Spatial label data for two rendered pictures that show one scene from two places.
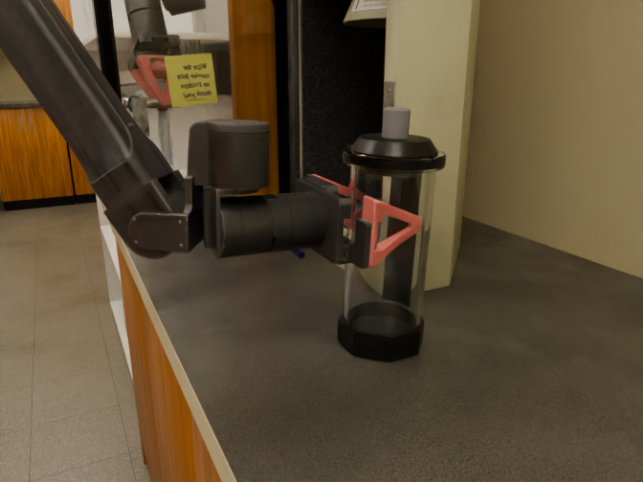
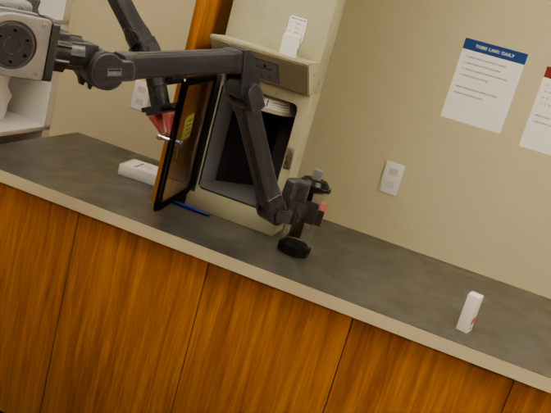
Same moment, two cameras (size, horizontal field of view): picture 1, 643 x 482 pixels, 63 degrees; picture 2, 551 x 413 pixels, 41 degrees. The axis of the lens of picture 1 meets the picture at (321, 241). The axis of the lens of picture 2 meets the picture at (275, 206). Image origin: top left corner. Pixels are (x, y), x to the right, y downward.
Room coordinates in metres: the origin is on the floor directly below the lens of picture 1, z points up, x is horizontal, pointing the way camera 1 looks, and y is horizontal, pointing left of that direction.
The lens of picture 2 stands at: (-0.79, 1.60, 1.67)
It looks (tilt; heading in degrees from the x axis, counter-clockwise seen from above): 16 degrees down; 312
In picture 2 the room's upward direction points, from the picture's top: 15 degrees clockwise
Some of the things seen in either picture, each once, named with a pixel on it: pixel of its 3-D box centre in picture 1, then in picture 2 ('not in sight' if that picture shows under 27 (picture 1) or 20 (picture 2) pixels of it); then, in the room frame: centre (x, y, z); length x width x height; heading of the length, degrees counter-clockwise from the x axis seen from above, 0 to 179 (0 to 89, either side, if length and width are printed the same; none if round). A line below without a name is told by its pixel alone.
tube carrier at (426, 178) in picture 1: (387, 246); (304, 216); (0.57, -0.07, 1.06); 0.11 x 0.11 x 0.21
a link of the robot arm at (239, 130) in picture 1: (207, 182); (286, 198); (0.49, 0.11, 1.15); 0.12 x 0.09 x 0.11; 84
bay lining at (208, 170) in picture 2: (403, 106); (259, 142); (0.89, -0.13, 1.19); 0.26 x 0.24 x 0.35; 27
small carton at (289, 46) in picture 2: not in sight; (289, 44); (0.74, 0.00, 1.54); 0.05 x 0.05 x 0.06; 40
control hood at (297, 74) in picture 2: not in sight; (261, 64); (0.81, 0.03, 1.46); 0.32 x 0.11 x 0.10; 27
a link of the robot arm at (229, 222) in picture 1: (239, 219); (292, 211); (0.49, 0.08, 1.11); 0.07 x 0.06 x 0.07; 117
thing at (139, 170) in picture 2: not in sight; (146, 172); (1.23, 0.04, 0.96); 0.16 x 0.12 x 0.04; 32
